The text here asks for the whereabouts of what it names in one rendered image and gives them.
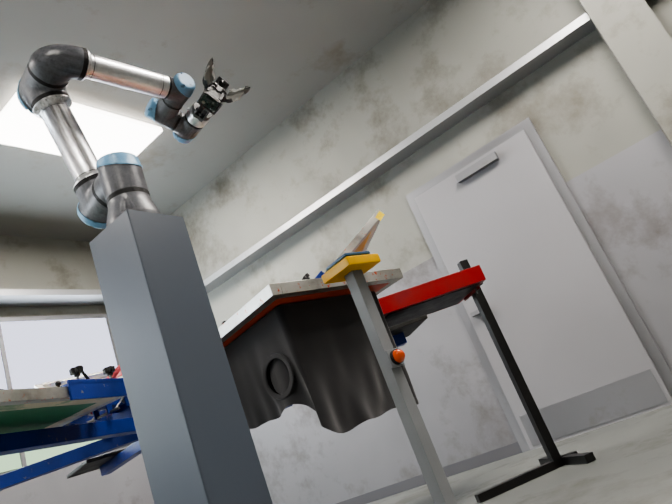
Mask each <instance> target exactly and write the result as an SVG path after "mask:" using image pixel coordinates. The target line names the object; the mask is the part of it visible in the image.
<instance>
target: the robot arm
mask: <svg viewBox="0 0 672 504"><path fill-rule="evenodd" d="M214 63H215V61H214V59H213V58H211V59H210V60H209V62H208V64H207V67H206V70H205V74H204V76H203V80H202V82H203V85H204V91H203V93H202V94H201V96H200V98H199V99H198V101H196V102H195V103H194V104H193V105H192V106H191V108H190V109H189V108H187V113H186V114H184V113H182V112H181V111H180V109H181V108H182V107H183V105H184V104H185V102H186V101H187V100H188V98H189V97H191V95H192V93H193V92H194V90H195V82H194V80H193V79H192V78H191V77H190V76H189V75H188V74H186V73H182V72H181V73H177V74H176V75H175V76H174V77H170V76H166V75H163V74H159V73H156V72H153V71H149V70H146V69H142V68H139V67H135V66H132V65H129V64H125V63H122V62H118V61H115V60H111V59H108V58H105V57H101V56H98V55H94V54H91V53H90V52H89V50H88V49H86V48H83V47H79V46H75V45H68V44H51V45H47V46H43V47H41V48H39V49H37V50H36V51H34V52H33V53H32V55H31V56H30V58H29V62H28V64H27V66H26V68H25V71H24V73H23V75H22V77H21V79H20V80H19V83H18V87H17V98H18V101H19V102H20V104H21V105H22V107H23V108H24V109H25V110H29V111H30V113H32V114H34V115H35V116H36V117H38V118H41V119H43V121H44V123H45V125H46V127H47V129H48V131H49V133H50V135H51V137H52V139H53V140H54V142H55V144H56V146H57V148H58V150H59V152H60V154H61V156H62V158H63V160H64V161H65V163H66V165H67V167H68V169H69V171H70V173H71V175H72V177H73V179H74V181H75V185H74V187H73V190H74V192H75V194H76V196H77V198H78V200H79V203H78V205H77V214H78V216H79V218H80V219H81V220H82V221H83V222H84V223H85V224H87V225H89V226H92V227H94V228H98V229H105V228H106V227H108V226H109V225H110V224H111V223H112V222H113V221H114V220H115V219H117V218H118V217H119V216H120V215H121V214H122V213H123V212H124V211H125V210H127V209H129V210H136V211H144V212H151V213H159V214H162V213H161V212H160V211H159V210H158V208H157V206H156V205H155V204H154V202H153V201H152V200H151V197H150V193H149V190H148V186H147V183H146V180H145V176H144V173H143V170H142V168H143V167H142V165H141V163H140V161H139V158H138V157H137V156H136V155H134V154H132V153H128V152H113V153H109V154H106V155H103V156H102V157H100V158H99V159H97V158H96V156H95V154H94V152H93V150H92V148H91V146H90V145H89V143H88V141H87V139H86V137H85V135H84V133H83V131H82V130H81V128H80V126H79V124H78V122H77V120H76V118H75V116H74V115H73V113H72V111H71V109H70V108H71V106H72V100H71V98H70V96H69V94H68V92H67V90H66V87H67V85H68V83H69V81H70V80H72V79H75V80H79V81H83V80H85V79H89V80H93V81H97V82H101V83H105V84H109V85H113V86H117V87H120V88H124V89H128V90H132V91H136V92H140V93H144V94H148V95H152V96H155V97H159V98H160V99H156V98H151V99H150V101H149V102H148V104H147V106H146V109H145V112H144V114H145V117H147V118H148V119H150V120H152V121H154V122H156V123H158V124H160V125H162V126H164V127H166V128H168V129H169V130H171V131H173V136H174V138H175V139H177V141H178V142H180V143H183V144H188V143H190V142H191V141H192V140H193V139H194V138H196V136H197V134H198V133H199V132H200V131H201V129H202V128H203V127H204V126H205V125H206V124H207V123H208V121H209V120H210V118H211V116H212V114H213V115H215V114H216V113H217V111H218V110H219V109H220V108H221V106H222V105H223V103H224V102H226V103H231V102H236V101H238V100H239V99H240V98H241V97H242V96H243V95H245V94H246V93H247V92H248V91H249V90H250V88H251V87H248V86H245V87H244V88H239V89H237V90H235V89H230V91H229V93H228V94H227V92H226V89H227V88H228V87H229V83H228V82H227V81H225V80H224V79H223V78H222V77H220V76H219V77H218V78H217V79H216V81H215V82H212V81H214V79H215V74H214V71H213V70H214ZM213 111H215V112H213Z"/></svg>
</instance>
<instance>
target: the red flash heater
mask: <svg viewBox="0 0 672 504"><path fill-rule="evenodd" d="M485 280H486V278H485V276H484V274H483V272H482V269H481V267H480V265H477V266H474V267H471V268H468V269H465V270H462V271H459V272H456V273H453V274H450V275H447V276H444V277H441V278H438V279H435V280H432V281H429V282H426V283H423V284H420V285H417V286H414V287H411V288H408V289H405V290H402V291H399V292H396V293H393V294H390V295H387V296H384V297H381V298H378V301H379V303H380V306H381V309H382V311H383V314H384V317H385V319H386V322H387V324H388V327H391V326H394V325H397V324H400V323H403V322H406V321H408V320H411V319H414V318H417V317H420V316H423V315H428V314H431V313H434V312H437V311H440V310H443V309H446V308H448V307H451V306H454V305H457V304H459V303H460V302H461V301H463V300H465V301H466V300H467V299H469V298H470V297H471V296H472V295H473V294H474V293H475V292H476V291H475V289H474V288H476V289H477V291H478V290H479V289H480V287H479V285H480V284H481V283H483V282H484V281H485Z"/></svg>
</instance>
